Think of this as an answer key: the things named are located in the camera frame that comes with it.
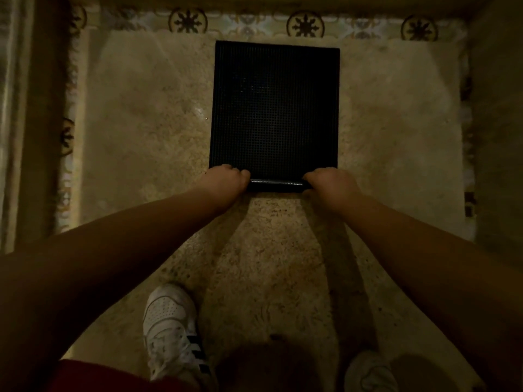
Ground person's left hand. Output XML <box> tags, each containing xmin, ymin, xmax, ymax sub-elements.
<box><xmin>197</xmin><ymin>164</ymin><xmax>251</xmax><ymax>210</ymax></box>

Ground person's right hand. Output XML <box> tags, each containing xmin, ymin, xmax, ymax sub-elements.
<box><xmin>302</xmin><ymin>167</ymin><xmax>363</xmax><ymax>213</ymax></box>

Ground black rubber mat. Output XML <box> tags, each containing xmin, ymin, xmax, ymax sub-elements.
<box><xmin>209</xmin><ymin>40</ymin><xmax>340</xmax><ymax>193</ymax></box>

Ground person's right forearm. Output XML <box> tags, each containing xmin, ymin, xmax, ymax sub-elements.
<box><xmin>333</xmin><ymin>194</ymin><xmax>523</xmax><ymax>392</ymax></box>

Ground person's left forearm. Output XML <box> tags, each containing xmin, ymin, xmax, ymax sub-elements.
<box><xmin>0</xmin><ymin>184</ymin><xmax>233</xmax><ymax>392</ymax></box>

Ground white sneaker with black stripes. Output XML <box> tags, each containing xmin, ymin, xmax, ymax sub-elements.
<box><xmin>344</xmin><ymin>350</ymin><xmax>399</xmax><ymax>392</ymax></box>
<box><xmin>142</xmin><ymin>284</ymin><xmax>213</xmax><ymax>382</ymax></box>

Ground red shorts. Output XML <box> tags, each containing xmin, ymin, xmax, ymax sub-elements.
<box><xmin>47</xmin><ymin>359</ymin><xmax>197</xmax><ymax>392</ymax></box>

